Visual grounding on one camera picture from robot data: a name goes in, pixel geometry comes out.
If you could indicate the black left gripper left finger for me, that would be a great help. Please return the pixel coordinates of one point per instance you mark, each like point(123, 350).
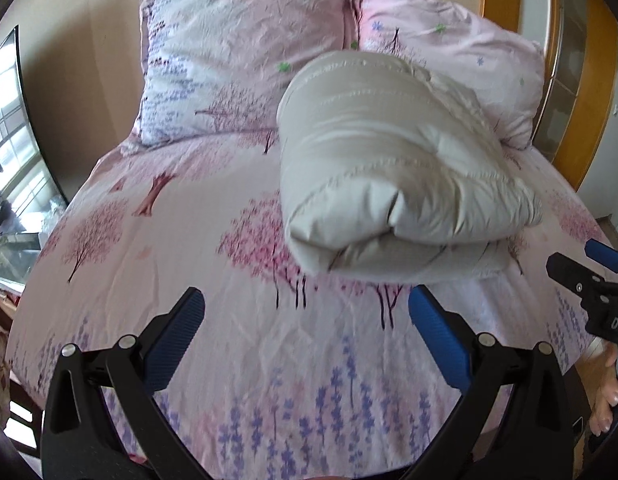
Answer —
point(79, 439)

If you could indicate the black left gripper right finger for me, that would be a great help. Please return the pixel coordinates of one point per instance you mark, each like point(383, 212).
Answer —
point(512, 419)

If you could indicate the beige puffer down jacket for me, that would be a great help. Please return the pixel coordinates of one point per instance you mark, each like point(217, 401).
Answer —
point(391, 174)

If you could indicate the person's right hand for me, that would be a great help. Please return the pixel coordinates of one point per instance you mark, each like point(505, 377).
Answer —
point(606, 396)

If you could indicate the pink floral bed sheet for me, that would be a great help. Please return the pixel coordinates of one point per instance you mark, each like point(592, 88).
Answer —
point(288, 376)

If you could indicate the glass bedside cabinet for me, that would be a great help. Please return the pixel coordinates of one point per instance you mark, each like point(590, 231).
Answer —
point(31, 203)

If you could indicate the pink floral right pillow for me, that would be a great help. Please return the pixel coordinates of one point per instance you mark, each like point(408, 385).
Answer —
point(504, 70)

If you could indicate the pink floral pillow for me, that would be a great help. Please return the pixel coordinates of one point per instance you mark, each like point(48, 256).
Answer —
point(504, 70)
point(222, 66)

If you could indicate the frosted glass door panel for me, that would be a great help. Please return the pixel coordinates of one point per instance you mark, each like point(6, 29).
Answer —
point(566, 46)

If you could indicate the pink floral left pillow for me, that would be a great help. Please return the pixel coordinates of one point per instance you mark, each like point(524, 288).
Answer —
point(222, 66)

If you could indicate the orange wooden door frame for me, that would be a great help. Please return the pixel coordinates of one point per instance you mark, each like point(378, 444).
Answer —
point(584, 133)

